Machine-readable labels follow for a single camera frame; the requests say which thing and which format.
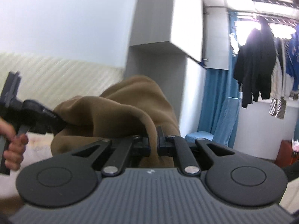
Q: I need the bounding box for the brown hoodie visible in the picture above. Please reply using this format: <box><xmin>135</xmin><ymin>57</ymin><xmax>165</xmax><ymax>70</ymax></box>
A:
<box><xmin>51</xmin><ymin>75</ymin><xmax>180</xmax><ymax>167</ymax></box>

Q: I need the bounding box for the black hanging jacket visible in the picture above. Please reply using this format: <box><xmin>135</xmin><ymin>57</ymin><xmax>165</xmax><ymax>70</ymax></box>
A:
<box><xmin>233</xmin><ymin>17</ymin><xmax>276</xmax><ymax>108</ymax></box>

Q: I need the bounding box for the person's left hand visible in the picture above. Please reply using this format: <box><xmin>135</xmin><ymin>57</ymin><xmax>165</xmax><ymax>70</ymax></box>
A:
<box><xmin>1</xmin><ymin>118</ymin><xmax>28</xmax><ymax>171</ymax></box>

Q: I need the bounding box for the red storage box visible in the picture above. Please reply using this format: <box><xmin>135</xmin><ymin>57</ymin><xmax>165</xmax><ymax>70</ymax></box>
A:
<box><xmin>275</xmin><ymin>140</ymin><xmax>298</xmax><ymax>168</ymax></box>

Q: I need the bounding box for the grey white wardrobe cabinet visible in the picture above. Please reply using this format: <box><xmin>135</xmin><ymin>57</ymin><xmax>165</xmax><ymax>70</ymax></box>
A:
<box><xmin>125</xmin><ymin>0</ymin><xmax>229</xmax><ymax>136</ymax></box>

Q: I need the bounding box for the blue covered chair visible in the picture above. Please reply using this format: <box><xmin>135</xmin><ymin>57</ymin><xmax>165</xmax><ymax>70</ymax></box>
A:
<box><xmin>185</xmin><ymin>97</ymin><xmax>240</xmax><ymax>147</ymax></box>

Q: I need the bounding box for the blue curtain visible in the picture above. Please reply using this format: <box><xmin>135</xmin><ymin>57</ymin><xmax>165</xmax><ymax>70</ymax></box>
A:
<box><xmin>198</xmin><ymin>7</ymin><xmax>239</xmax><ymax>133</ymax></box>

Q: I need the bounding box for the blue white hanging jacket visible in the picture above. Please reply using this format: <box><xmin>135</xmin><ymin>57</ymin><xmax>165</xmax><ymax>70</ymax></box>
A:
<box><xmin>286</xmin><ymin>25</ymin><xmax>299</xmax><ymax>91</ymax></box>

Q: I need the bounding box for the striped hanging garment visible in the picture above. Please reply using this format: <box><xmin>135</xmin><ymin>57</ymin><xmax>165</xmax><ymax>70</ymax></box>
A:
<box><xmin>269</xmin><ymin>98</ymin><xmax>287</xmax><ymax>119</ymax></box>

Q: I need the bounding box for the overhead clothes drying rack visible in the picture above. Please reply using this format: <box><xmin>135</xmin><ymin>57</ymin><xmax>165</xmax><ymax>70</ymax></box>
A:
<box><xmin>224</xmin><ymin>0</ymin><xmax>298</xmax><ymax>26</ymax></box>

